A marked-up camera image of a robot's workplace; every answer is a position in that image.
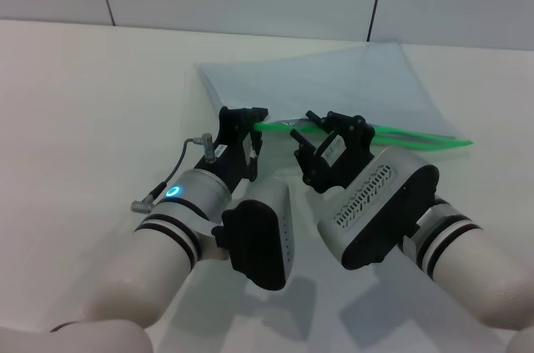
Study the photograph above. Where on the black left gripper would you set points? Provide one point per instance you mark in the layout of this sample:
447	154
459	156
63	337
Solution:
227	157

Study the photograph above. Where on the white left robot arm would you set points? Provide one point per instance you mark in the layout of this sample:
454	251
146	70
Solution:
137	278

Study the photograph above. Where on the translucent green-zip document bag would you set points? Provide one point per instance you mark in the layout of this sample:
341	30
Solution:
334	82

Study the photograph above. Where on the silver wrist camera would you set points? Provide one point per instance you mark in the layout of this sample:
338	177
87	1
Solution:
258	244
375	211

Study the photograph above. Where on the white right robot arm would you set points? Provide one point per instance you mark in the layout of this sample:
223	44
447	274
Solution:
471	269

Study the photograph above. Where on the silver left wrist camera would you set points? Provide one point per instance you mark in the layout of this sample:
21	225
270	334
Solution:
258	244

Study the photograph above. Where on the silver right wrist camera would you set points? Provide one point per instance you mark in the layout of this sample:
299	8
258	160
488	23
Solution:
375	211

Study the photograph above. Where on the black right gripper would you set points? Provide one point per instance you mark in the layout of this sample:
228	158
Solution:
350	161

